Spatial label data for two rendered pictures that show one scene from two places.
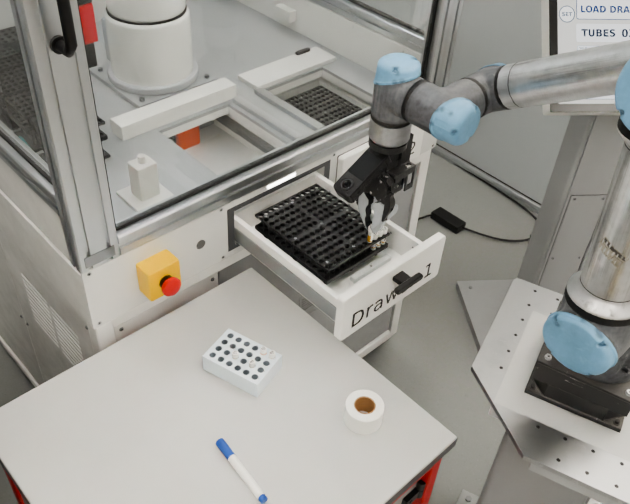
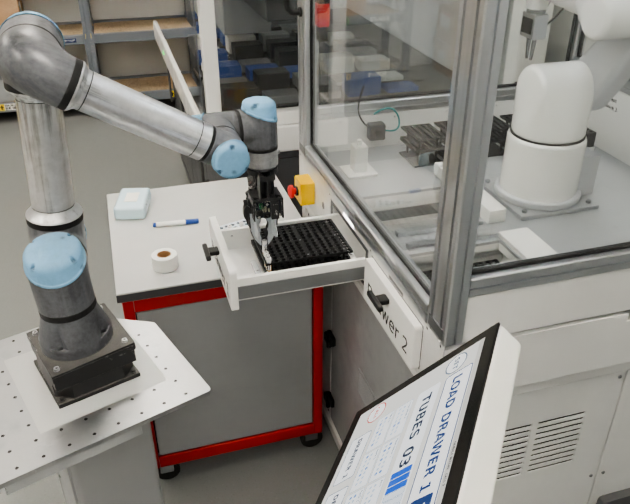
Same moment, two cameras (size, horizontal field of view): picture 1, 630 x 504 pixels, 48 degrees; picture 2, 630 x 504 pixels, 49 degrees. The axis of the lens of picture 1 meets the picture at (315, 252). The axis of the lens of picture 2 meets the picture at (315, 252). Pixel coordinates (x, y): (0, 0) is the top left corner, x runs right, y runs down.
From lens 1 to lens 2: 2.33 m
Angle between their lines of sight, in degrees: 88
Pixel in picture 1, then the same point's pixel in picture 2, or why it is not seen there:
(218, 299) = not seen: hidden behind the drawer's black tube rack
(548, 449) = not seen: hidden behind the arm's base
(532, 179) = not seen: outside the picture
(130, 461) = (214, 201)
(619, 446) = (28, 357)
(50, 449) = (241, 186)
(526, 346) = (141, 356)
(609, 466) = (25, 345)
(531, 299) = (179, 385)
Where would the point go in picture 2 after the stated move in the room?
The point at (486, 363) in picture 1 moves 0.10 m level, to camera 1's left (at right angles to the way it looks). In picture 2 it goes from (149, 329) to (175, 308)
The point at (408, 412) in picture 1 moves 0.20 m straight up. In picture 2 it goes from (151, 283) to (141, 216)
